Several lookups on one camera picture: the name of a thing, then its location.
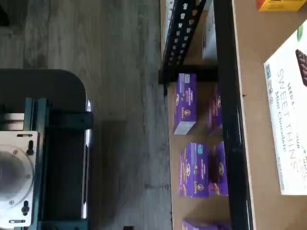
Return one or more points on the black robot cart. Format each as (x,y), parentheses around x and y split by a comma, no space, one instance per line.
(60,81)

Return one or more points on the white mint chocolate thins box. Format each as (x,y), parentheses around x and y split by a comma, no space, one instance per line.
(285,124)

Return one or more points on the purple Annie's snack box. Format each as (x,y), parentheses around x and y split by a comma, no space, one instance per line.
(204,225)
(215,112)
(194,170)
(185,103)
(218,170)

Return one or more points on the teal aluminium frame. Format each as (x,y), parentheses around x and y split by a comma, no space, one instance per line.
(69,119)

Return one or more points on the black metal shelf rack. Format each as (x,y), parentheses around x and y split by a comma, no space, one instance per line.
(227,95)
(197,33)

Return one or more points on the dark object on floor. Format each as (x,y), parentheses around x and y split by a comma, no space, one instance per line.
(3,12)

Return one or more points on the orange Revival cracker box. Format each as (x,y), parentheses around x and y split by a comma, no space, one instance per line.
(280,4)

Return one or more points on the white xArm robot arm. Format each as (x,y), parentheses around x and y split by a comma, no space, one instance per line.
(14,177)

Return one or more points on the white patterned carton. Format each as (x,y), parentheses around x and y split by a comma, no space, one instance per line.
(167,21)
(209,36)

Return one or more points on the silver robot mounting plate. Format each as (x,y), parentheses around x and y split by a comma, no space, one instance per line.
(33,139)

